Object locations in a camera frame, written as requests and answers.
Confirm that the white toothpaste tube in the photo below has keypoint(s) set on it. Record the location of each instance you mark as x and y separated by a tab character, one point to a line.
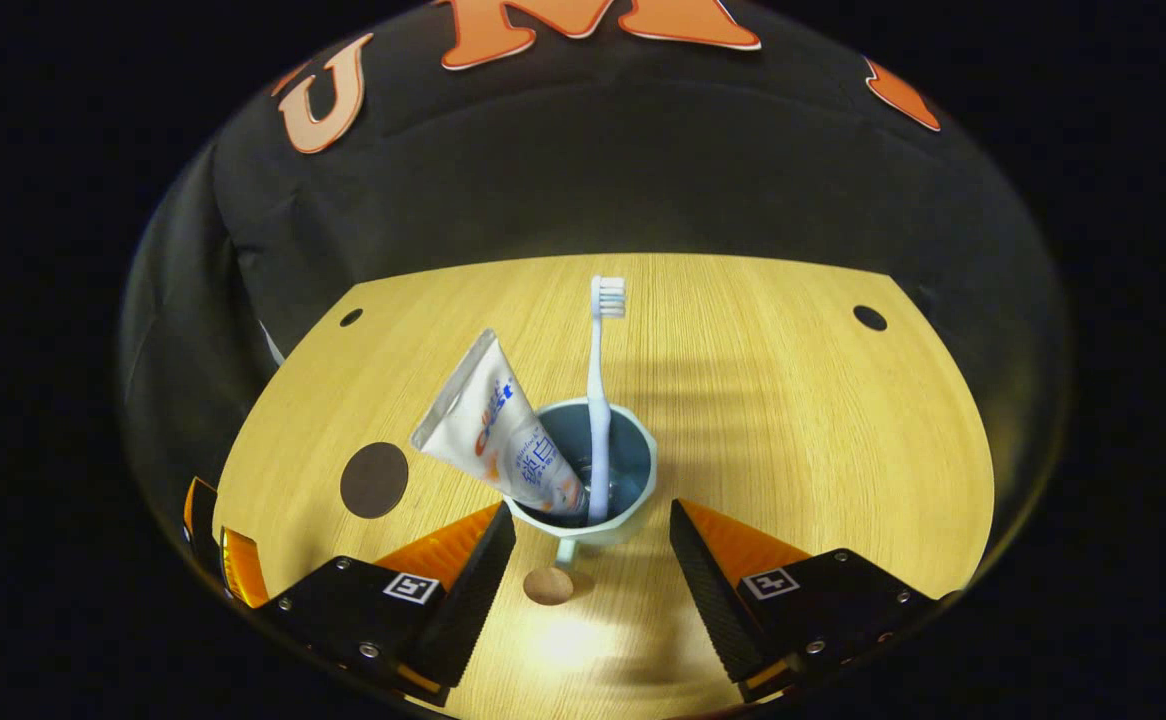
488	420

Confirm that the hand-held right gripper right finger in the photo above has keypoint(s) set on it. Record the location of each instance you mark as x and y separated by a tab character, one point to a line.
713	590

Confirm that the white toothbrush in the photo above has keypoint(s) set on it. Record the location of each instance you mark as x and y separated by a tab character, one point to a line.
598	400

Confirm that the wooden desktop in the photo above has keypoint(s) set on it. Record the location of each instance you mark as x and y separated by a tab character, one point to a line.
793	420

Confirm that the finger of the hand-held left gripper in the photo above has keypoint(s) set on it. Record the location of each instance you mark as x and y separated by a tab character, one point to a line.
243	570
201	525

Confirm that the black backdrop cloth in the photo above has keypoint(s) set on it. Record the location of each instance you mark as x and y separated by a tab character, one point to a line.
593	150

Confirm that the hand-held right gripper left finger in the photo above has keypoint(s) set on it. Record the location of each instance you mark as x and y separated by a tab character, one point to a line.
468	600

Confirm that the dark brown round coaster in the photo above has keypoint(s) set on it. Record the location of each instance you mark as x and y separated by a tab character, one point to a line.
374	480

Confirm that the light blue cup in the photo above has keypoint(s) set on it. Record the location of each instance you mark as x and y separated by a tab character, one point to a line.
628	450

